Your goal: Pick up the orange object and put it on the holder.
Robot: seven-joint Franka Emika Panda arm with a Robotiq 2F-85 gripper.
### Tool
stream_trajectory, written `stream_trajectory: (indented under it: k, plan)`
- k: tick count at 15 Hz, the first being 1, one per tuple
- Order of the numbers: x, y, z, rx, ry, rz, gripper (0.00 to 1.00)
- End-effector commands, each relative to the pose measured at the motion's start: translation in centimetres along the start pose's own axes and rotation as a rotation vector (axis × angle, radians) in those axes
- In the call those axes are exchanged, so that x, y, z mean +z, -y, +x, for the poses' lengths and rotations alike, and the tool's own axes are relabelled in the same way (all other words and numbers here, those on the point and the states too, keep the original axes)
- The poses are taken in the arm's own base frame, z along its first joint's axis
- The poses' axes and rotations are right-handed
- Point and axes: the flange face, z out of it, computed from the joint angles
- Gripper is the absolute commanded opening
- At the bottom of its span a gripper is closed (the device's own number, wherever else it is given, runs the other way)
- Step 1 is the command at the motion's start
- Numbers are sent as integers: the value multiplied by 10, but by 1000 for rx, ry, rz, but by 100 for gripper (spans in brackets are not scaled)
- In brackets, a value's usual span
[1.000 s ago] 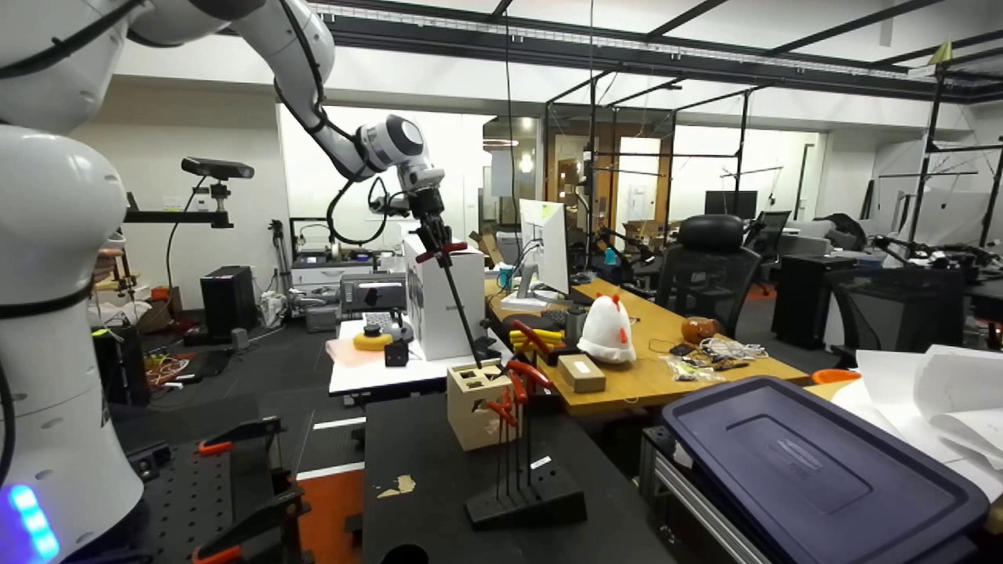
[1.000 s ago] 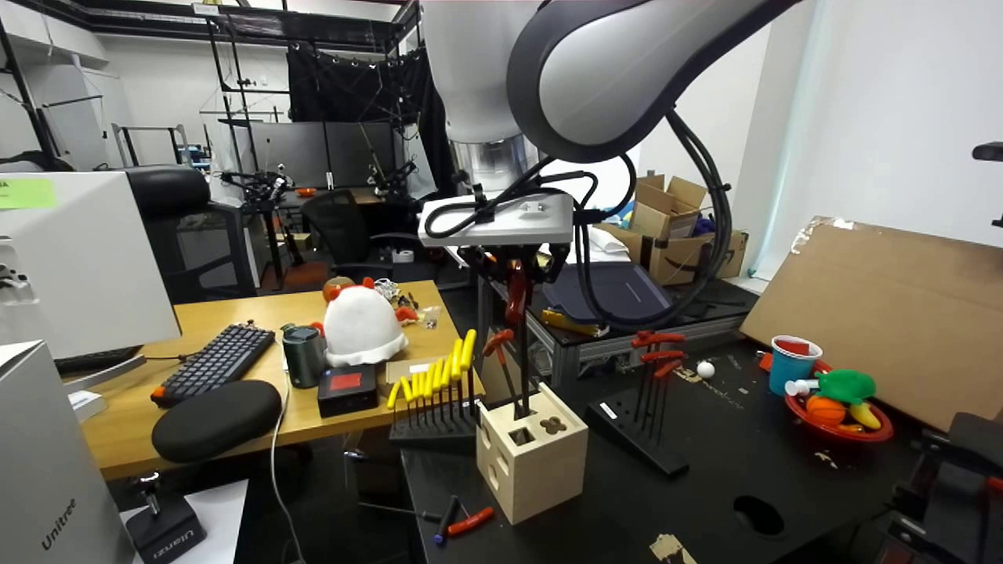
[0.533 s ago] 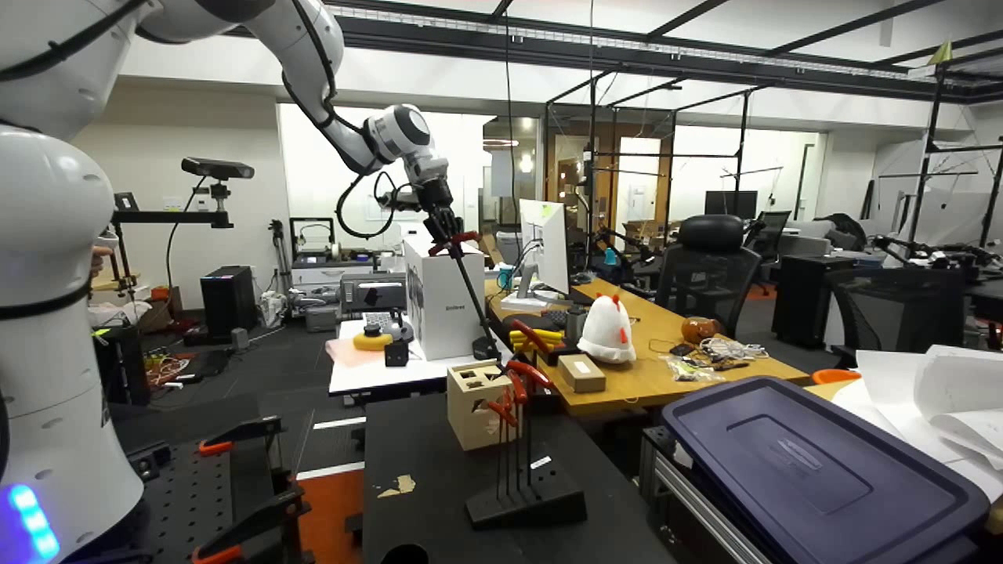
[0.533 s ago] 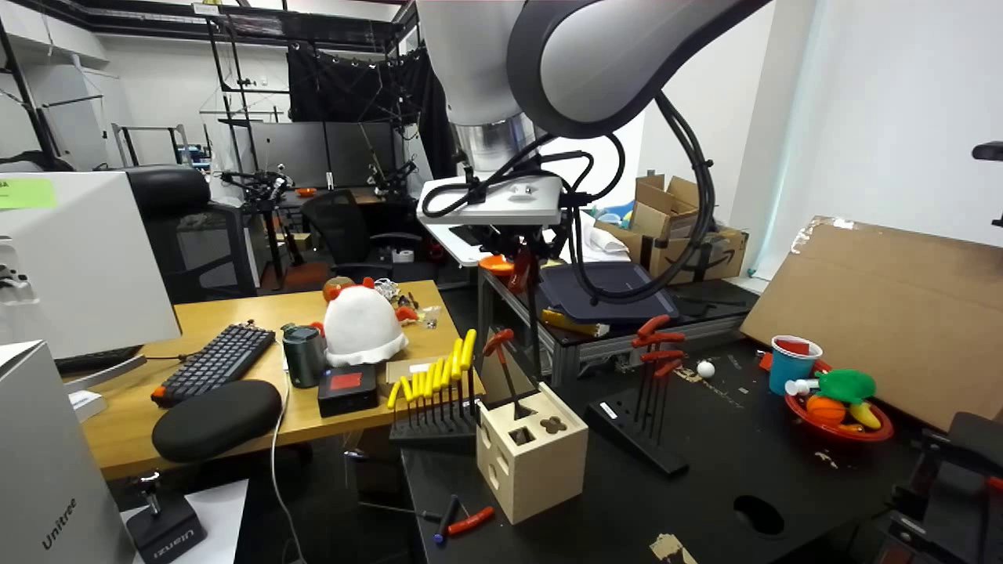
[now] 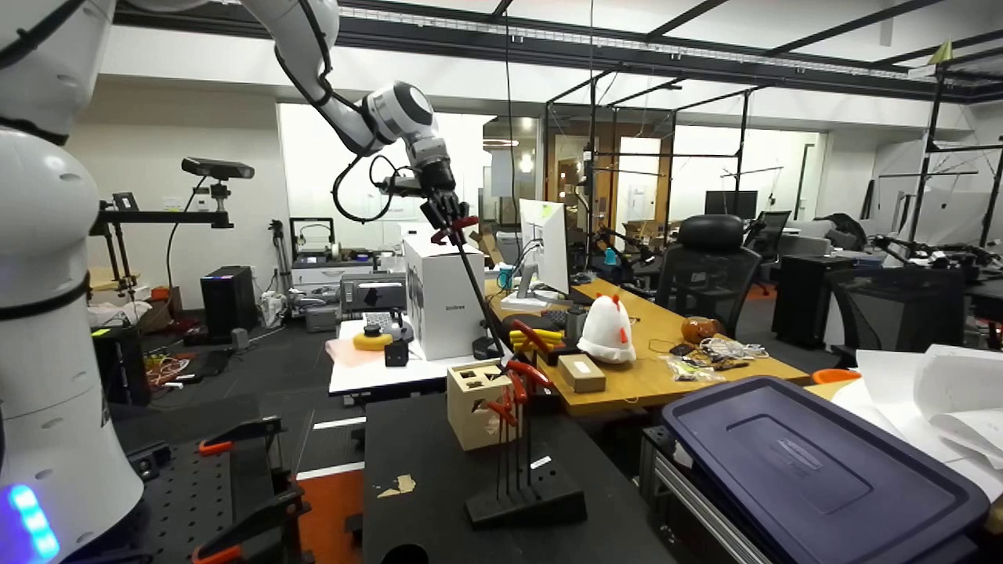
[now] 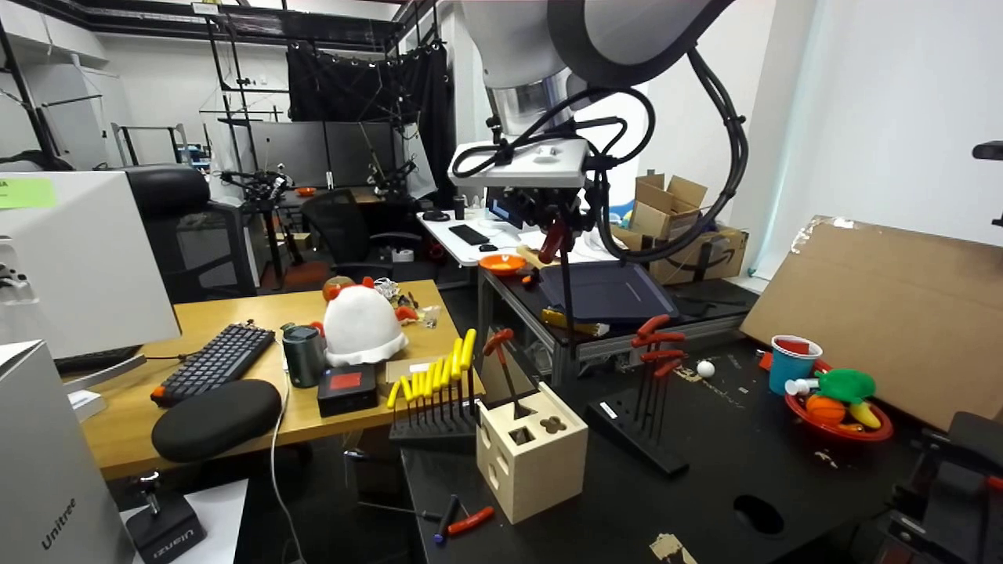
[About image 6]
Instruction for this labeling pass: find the white monitor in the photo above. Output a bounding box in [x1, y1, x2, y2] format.
[0, 169, 181, 371]

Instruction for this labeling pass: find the taped cardboard box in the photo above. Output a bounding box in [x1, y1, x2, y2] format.
[648, 223, 752, 289]

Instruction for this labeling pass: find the black hex key stand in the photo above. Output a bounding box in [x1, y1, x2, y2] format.
[387, 372, 503, 456]

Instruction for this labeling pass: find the white helmet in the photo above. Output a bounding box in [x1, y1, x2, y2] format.
[320, 284, 411, 371]

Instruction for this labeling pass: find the orange handled bar clamp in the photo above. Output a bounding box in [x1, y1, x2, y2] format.
[353, 499, 503, 553]

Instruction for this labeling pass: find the orange round object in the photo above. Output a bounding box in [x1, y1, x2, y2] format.
[320, 273, 357, 308]

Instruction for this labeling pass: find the small rectangular box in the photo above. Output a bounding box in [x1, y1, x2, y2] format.
[318, 364, 383, 421]

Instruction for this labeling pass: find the open cardboard box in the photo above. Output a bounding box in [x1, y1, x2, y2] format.
[629, 169, 714, 246]

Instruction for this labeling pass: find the black hanging cloth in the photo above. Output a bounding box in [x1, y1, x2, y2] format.
[284, 41, 458, 202]

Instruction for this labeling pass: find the blue storage bin lid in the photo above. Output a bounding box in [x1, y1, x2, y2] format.
[542, 260, 683, 329]

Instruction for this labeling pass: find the white cable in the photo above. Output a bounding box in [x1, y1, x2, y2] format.
[266, 410, 308, 564]

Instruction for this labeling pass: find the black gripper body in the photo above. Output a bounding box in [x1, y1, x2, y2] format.
[499, 185, 591, 230]

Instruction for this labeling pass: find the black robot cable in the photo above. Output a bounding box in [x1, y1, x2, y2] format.
[447, 44, 755, 267]

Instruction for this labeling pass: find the wooden desk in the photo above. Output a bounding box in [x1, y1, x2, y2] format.
[78, 275, 464, 483]

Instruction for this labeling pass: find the black orange clamp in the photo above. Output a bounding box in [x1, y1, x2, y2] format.
[886, 436, 1003, 564]

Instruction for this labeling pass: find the black stand with white label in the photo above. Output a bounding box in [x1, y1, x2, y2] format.
[600, 399, 697, 483]

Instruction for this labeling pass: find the green sticky note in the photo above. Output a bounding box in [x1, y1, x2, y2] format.
[0, 177, 62, 218]

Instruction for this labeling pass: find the black office chair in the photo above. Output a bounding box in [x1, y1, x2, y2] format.
[122, 166, 262, 308]
[300, 190, 421, 275]

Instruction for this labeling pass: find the slim black keyboard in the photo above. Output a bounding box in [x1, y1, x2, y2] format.
[447, 223, 503, 255]

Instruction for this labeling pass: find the yellow toy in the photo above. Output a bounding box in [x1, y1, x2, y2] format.
[846, 399, 886, 432]

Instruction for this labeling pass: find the green toy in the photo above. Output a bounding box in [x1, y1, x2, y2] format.
[816, 366, 880, 410]

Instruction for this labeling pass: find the dark green mug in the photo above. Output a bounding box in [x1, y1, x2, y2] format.
[278, 320, 331, 392]

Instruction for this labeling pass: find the blue cup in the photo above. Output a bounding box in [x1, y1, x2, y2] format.
[768, 332, 827, 399]

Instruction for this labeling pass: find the red bowl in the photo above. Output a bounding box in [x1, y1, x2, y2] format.
[779, 387, 900, 448]

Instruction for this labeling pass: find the orange toy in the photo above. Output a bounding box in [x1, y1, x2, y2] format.
[801, 392, 848, 431]

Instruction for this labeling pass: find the large cardboard sheet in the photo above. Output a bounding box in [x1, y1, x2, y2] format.
[738, 213, 1003, 436]

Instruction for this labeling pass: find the wooden shape sorter cube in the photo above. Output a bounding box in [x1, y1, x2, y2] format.
[474, 395, 591, 528]

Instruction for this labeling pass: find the black cushion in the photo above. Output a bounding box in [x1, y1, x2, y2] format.
[146, 381, 284, 467]

